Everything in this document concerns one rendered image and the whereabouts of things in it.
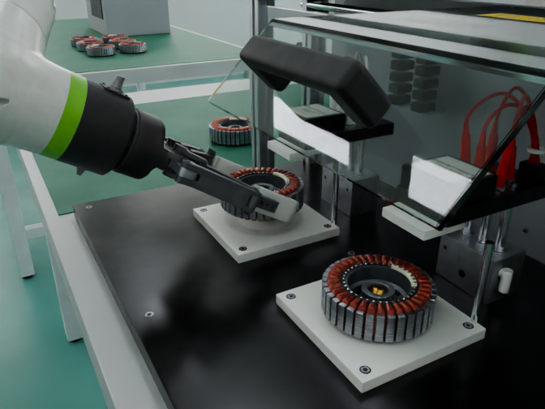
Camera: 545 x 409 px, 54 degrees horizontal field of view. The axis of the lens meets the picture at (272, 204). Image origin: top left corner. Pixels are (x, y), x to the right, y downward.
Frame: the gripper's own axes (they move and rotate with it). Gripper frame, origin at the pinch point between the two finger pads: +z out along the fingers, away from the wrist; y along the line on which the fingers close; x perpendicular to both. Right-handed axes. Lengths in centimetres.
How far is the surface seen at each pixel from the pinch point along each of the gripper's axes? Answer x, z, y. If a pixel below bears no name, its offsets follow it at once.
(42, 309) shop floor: 85, 18, 113
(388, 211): -6.3, -0.3, -21.9
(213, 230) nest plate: 7.1, -3.9, 0.2
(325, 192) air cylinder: -2.9, 12.8, 2.8
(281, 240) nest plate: 3.8, 1.7, -6.7
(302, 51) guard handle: -13.3, -24.5, -33.2
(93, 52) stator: -1, 13, 164
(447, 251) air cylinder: -4.7, 11.9, -21.5
